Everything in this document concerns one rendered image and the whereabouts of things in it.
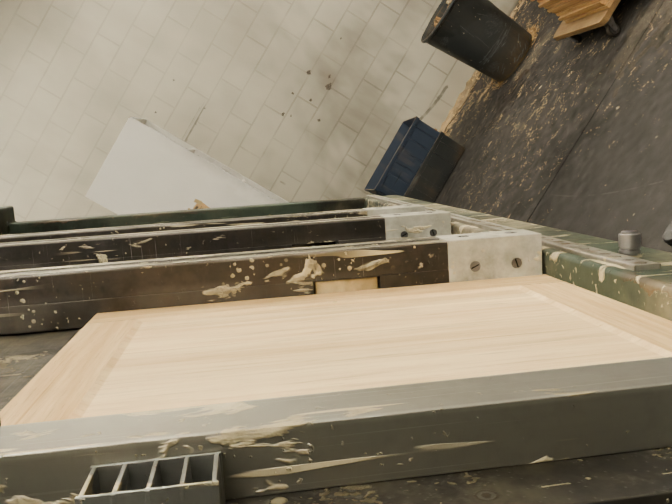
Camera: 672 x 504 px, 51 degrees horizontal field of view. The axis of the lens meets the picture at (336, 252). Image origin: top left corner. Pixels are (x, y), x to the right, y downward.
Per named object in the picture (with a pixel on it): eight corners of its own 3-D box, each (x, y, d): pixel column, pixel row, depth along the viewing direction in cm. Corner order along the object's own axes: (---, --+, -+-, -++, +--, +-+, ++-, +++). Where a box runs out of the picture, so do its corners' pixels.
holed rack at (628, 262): (661, 268, 74) (661, 263, 74) (634, 271, 73) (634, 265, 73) (374, 196, 236) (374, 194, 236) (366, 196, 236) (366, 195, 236)
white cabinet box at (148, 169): (405, 276, 476) (129, 115, 441) (361, 349, 481) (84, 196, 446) (389, 260, 536) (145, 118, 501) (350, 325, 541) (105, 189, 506)
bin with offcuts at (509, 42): (549, 21, 483) (470, -32, 472) (509, 88, 487) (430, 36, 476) (521, 32, 533) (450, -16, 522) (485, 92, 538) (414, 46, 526)
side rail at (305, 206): (367, 232, 229) (365, 198, 228) (12, 259, 216) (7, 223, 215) (363, 230, 237) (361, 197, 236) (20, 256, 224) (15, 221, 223)
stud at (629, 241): (645, 256, 82) (645, 231, 82) (625, 258, 82) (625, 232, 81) (634, 253, 84) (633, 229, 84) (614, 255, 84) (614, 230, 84)
